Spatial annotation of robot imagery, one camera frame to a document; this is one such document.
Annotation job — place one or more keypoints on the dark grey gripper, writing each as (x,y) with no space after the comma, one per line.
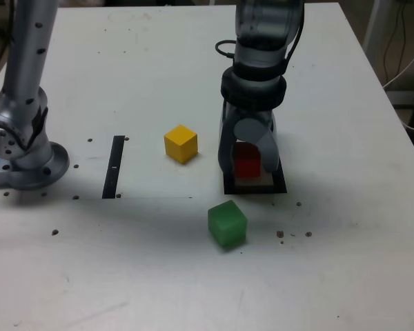
(252,113)

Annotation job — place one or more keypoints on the green cube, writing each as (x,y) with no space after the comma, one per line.
(227,224)

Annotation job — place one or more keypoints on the yellow cube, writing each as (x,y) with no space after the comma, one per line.
(179,145)

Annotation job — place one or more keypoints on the white metal post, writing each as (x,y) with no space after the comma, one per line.
(372,24)

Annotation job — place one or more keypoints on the grey metal bar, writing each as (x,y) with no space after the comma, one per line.
(403,99)

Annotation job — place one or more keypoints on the black tape strip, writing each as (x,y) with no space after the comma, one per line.
(113,155)

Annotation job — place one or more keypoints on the red cube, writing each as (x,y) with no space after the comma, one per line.
(246,167)

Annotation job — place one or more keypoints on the black tape square outline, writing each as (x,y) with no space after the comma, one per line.
(255,189)

